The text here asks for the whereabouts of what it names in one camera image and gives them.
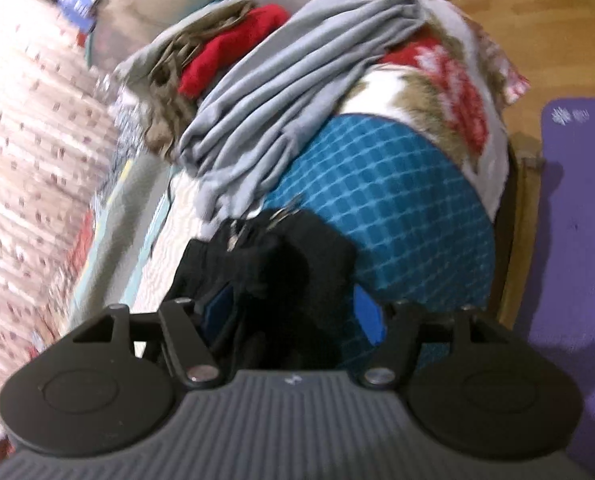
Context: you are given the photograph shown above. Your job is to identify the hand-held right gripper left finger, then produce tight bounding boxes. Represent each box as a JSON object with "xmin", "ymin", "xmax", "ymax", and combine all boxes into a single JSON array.
[{"xmin": 72, "ymin": 285, "xmax": 235, "ymax": 389}]

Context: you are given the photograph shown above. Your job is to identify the teal chevron bed quilt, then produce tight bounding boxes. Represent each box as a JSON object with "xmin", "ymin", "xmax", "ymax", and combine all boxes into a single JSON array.
[{"xmin": 67, "ymin": 112, "xmax": 495, "ymax": 376}]

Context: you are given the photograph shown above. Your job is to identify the floral patchwork bedspread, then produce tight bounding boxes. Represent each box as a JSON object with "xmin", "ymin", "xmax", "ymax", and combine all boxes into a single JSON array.
[{"xmin": 27, "ymin": 75, "xmax": 148, "ymax": 356}]

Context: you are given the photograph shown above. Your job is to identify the leaf print curtain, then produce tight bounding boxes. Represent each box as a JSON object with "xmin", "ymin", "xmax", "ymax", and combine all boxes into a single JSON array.
[{"xmin": 0, "ymin": 0, "xmax": 123, "ymax": 416}]

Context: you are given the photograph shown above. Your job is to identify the purple mat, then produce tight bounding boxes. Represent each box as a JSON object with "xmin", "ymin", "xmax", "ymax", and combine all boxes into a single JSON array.
[{"xmin": 515, "ymin": 97, "xmax": 595, "ymax": 461}]

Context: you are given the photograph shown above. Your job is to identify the black pants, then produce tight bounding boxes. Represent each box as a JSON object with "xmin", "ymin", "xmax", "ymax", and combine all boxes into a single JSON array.
[{"xmin": 170, "ymin": 207, "xmax": 358, "ymax": 372}]

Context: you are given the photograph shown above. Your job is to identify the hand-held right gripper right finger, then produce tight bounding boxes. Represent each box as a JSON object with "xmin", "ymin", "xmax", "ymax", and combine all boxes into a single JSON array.
[{"xmin": 353, "ymin": 284, "xmax": 517, "ymax": 391}]

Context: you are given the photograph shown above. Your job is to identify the red garment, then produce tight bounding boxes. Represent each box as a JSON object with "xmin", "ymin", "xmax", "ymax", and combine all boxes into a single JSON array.
[{"xmin": 178, "ymin": 4, "xmax": 291, "ymax": 98}]

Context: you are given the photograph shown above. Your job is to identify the white red snowflake blanket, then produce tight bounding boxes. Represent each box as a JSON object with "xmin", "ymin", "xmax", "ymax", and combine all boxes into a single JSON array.
[{"xmin": 337, "ymin": 0, "xmax": 531, "ymax": 221}]

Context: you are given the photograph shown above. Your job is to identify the olive brown garment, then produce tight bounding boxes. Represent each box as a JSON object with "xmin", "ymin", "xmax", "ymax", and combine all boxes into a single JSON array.
[{"xmin": 117, "ymin": 0, "xmax": 258, "ymax": 161}]

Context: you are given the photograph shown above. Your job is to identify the grey garment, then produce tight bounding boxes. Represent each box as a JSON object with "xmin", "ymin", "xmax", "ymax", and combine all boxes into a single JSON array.
[{"xmin": 177, "ymin": 0, "xmax": 435, "ymax": 226}]

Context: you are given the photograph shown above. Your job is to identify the wooden bed frame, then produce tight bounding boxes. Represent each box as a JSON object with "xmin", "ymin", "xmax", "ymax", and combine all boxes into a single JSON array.
[{"xmin": 492, "ymin": 132, "xmax": 545, "ymax": 331}]

